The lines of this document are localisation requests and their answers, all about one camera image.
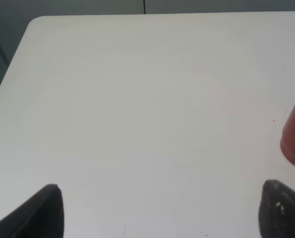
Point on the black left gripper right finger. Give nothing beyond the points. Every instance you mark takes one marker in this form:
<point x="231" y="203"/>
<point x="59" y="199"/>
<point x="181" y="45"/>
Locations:
<point x="276" y="217"/>

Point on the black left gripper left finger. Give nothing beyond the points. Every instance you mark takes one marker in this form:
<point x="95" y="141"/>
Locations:
<point x="41" y="216"/>

